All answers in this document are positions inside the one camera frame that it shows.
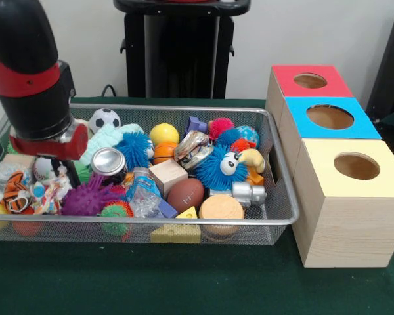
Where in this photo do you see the mint green knit cloth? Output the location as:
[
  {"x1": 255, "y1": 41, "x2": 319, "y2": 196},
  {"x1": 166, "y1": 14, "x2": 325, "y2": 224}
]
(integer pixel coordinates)
[{"x1": 79, "y1": 123, "x2": 145, "y2": 167}]

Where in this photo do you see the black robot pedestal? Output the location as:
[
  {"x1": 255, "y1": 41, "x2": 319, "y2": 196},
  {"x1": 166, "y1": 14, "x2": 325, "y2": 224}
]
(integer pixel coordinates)
[{"x1": 114, "y1": 0, "x2": 252, "y2": 99}]

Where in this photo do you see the wooden three-hole box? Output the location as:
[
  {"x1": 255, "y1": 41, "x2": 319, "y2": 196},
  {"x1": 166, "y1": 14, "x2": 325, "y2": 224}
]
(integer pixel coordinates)
[{"x1": 265, "y1": 64, "x2": 394, "y2": 268}]

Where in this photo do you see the clear mesh bin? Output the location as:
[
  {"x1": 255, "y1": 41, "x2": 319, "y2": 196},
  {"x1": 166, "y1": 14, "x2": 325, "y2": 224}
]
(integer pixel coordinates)
[{"x1": 0, "y1": 102, "x2": 300, "y2": 247}]

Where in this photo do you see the purple spiky ball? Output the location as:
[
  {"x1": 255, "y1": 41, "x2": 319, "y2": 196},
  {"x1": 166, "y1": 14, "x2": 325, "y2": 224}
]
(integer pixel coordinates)
[{"x1": 60, "y1": 173, "x2": 123, "y2": 217}]

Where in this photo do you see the black cable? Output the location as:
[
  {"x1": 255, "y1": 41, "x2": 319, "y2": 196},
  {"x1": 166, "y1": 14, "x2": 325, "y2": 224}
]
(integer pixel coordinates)
[{"x1": 102, "y1": 83, "x2": 119, "y2": 98}]

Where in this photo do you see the yellow ball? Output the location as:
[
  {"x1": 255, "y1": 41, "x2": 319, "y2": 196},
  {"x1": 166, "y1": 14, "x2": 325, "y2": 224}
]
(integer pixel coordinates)
[{"x1": 149, "y1": 123, "x2": 180, "y2": 146}]

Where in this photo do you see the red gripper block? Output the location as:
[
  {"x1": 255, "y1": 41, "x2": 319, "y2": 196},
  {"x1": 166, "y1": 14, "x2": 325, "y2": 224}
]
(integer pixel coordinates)
[{"x1": 9, "y1": 121, "x2": 90, "y2": 190}]

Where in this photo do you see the brown toy football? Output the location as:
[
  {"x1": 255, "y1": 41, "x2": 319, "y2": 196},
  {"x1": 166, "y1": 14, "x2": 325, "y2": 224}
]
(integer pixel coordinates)
[{"x1": 167, "y1": 178, "x2": 205, "y2": 214}]

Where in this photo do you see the multicoloured rope knot toy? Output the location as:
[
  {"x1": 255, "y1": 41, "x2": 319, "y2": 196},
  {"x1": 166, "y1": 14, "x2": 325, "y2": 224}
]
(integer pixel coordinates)
[{"x1": 29, "y1": 167, "x2": 73, "y2": 215}]

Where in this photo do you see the black and white soccer ball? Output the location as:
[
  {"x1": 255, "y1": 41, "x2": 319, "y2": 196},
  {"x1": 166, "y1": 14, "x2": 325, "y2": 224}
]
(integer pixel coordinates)
[{"x1": 89, "y1": 108, "x2": 121, "y2": 132}]

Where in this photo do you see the orange tiger plush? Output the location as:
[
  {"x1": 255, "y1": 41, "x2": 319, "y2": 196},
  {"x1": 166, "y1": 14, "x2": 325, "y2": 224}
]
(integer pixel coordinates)
[{"x1": 0, "y1": 171, "x2": 35, "y2": 215}]

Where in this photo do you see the blue fuzzy monster toy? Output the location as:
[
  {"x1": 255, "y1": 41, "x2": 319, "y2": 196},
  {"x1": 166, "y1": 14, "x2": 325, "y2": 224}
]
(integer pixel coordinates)
[{"x1": 194, "y1": 144, "x2": 249, "y2": 192}]

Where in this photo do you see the dark green tablecloth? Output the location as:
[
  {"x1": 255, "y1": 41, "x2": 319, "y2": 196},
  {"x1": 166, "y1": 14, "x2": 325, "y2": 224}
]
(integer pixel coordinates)
[{"x1": 0, "y1": 96, "x2": 394, "y2": 315}]

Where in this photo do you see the yellow cheese wedge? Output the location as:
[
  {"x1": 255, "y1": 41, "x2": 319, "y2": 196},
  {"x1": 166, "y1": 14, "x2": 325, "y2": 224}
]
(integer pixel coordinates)
[{"x1": 150, "y1": 223, "x2": 202, "y2": 245}]

